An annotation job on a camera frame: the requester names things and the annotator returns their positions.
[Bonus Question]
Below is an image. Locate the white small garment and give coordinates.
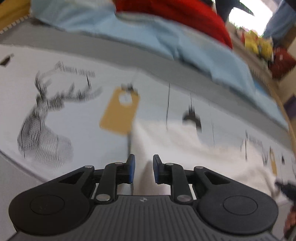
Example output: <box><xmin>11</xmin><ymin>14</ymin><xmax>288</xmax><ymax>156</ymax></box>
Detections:
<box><xmin>130</xmin><ymin>120</ymin><xmax>287</xmax><ymax>205</ymax></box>

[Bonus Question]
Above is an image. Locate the printed light bed sheet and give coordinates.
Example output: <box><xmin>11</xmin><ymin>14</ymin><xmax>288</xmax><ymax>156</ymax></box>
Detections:
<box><xmin>1</xmin><ymin>45</ymin><xmax>295</xmax><ymax>182</ymax></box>

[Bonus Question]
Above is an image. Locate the light blue blanket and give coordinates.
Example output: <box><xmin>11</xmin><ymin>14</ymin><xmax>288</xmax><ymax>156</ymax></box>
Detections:
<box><xmin>31</xmin><ymin>1</ymin><xmax>288</xmax><ymax>128</ymax></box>

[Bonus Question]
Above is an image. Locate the yellow plush toy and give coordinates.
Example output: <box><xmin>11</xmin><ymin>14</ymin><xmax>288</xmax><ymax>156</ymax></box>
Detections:
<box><xmin>244</xmin><ymin>31</ymin><xmax>273</xmax><ymax>61</ymax></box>

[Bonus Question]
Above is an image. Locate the red knit garment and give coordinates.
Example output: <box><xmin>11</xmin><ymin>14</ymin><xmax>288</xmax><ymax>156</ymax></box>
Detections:
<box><xmin>113</xmin><ymin>0</ymin><xmax>233</xmax><ymax>49</ymax></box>

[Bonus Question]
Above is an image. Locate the red plush toy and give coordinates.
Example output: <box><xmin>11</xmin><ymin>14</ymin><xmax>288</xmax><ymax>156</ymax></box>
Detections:
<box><xmin>269</xmin><ymin>47</ymin><xmax>296</xmax><ymax>80</ymax></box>

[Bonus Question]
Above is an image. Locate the grey quilted mattress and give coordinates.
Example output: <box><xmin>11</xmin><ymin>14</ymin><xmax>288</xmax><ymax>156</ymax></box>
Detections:
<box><xmin>1</xmin><ymin>21</ymin><xmax>292</xmax><ymax>149</ymax></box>

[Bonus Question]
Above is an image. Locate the dark green shark plush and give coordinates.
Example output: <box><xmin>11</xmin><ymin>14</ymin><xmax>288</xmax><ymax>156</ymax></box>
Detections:
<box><xmin>215</xmin><ymin>0</ymin><xmax>254</xmax><ymax>23</ymax></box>

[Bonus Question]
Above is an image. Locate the wooden headboard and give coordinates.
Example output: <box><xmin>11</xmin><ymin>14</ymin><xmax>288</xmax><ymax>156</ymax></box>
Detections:
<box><xmin>1</xmin><ymin>0</ymin><xmax>31</xmax><ymax>34</ymax></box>

